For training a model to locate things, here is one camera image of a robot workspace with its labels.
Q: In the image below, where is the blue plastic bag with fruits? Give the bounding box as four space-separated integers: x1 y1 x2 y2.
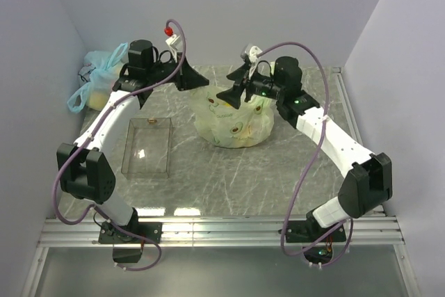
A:
67 43 129 113

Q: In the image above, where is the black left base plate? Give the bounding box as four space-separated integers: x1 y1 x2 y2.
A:
98 222 163 244

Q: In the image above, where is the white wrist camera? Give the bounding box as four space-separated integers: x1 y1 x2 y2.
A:
164 26 184 61
241 44 262 69

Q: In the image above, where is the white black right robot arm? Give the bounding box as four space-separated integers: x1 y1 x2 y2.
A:
217 56 393 241

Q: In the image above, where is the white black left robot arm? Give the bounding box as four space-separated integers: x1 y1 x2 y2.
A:
52 34 209 243

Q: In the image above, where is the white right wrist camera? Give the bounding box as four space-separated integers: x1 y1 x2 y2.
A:
241 44 262 69

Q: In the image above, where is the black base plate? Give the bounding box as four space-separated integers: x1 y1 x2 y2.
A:
284 220 346 243
98 222 163 244

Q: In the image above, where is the pale green plastic bag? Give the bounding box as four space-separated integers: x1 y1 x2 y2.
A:
188 86 274 149

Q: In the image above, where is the aluminium mounting rail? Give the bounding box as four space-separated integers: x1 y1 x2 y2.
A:
22 208 421 296

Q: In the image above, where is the clear plastic tray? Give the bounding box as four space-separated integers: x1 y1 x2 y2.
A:
121 118 173 180

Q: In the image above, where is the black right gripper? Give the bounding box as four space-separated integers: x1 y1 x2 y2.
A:
217 63 285 110

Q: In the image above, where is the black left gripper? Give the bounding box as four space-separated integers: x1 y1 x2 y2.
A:
147 53 210 92

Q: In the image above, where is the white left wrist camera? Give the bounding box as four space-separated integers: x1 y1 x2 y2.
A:
164 26 184 61

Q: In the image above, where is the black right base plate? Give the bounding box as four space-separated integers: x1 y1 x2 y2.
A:
284 220 346 243

